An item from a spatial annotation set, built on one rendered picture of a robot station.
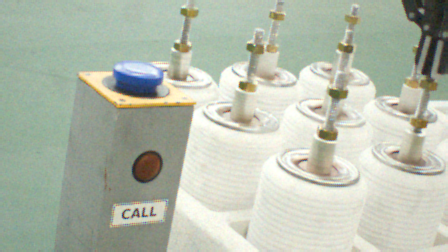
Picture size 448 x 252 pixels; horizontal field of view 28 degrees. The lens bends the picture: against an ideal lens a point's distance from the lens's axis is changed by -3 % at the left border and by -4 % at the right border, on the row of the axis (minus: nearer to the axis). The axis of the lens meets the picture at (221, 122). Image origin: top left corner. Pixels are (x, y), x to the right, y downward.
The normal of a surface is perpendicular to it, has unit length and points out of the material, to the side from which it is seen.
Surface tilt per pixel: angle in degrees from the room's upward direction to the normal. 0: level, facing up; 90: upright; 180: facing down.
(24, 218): 0
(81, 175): 90
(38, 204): 0
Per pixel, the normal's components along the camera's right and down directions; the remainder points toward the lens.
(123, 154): 0.56, 0.37
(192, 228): -0.81, 0.04
